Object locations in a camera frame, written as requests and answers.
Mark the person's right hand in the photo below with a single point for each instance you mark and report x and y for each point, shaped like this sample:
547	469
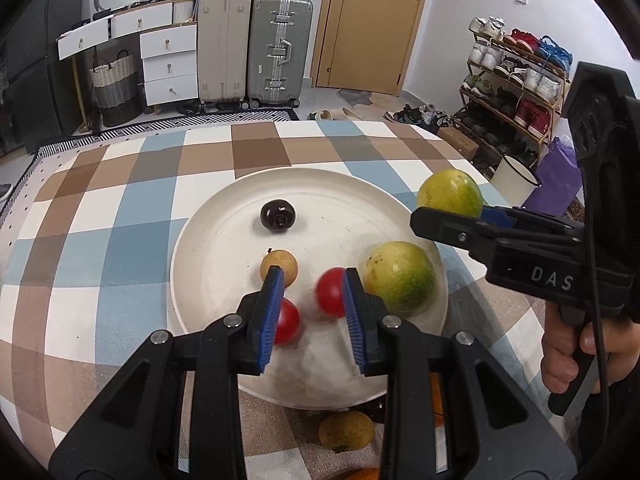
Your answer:
555	355

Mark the brown longan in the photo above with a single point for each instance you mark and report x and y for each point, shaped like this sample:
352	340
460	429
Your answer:
286	262
346	430

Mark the brown cardboard box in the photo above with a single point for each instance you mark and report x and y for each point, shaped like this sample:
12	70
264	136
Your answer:
459	141

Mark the grey slippers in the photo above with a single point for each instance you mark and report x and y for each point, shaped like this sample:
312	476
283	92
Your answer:
5	191

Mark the shoes on floor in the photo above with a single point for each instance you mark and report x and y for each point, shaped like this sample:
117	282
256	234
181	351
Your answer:
415	114

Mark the beige suitcase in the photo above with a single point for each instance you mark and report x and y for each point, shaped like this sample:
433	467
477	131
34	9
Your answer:
223	47

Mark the purple plastic bag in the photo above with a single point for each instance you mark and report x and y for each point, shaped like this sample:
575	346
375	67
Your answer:
557	175

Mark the wooden door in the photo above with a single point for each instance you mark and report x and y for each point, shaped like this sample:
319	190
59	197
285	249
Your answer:
375	20

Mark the rows of shoes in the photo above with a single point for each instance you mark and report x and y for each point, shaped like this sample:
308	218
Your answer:
515	80

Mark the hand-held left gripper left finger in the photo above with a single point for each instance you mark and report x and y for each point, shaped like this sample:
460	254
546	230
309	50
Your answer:
270	320

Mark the grey aluminium suitcase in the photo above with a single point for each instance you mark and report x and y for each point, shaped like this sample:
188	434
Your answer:
280	47

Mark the woven laundry basket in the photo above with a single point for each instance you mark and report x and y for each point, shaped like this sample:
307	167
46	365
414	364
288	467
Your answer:
116	90

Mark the white drawer cabinet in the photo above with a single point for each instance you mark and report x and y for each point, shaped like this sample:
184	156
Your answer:
165	67

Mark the wooden shoe rack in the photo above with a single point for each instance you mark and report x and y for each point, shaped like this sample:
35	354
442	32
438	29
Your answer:
500	115

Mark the checkered tablecloth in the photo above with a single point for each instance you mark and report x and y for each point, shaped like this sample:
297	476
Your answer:
125	260

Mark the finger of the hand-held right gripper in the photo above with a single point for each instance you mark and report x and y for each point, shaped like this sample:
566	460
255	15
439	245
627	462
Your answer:
495	215
450	227

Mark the dark cherry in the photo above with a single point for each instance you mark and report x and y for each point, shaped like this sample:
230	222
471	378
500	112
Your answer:
277	216
375	411

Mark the red cherry tomato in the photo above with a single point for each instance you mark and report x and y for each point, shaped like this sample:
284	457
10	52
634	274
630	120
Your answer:
331	297
288	324

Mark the orange mandarin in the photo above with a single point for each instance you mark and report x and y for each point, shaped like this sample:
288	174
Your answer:
437	400
360	474

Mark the beige slippers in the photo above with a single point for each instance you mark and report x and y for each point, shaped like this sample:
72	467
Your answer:
332	115

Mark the cream round plate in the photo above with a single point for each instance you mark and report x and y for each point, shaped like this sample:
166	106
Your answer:
225	260

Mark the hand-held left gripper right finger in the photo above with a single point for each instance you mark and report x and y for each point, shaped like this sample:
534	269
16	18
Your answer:
356	325

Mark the white enamel bucket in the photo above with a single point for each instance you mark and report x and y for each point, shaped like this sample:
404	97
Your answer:
517	177

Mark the yellow-green round fruit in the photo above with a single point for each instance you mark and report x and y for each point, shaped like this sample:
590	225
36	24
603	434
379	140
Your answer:
450	192
400	277

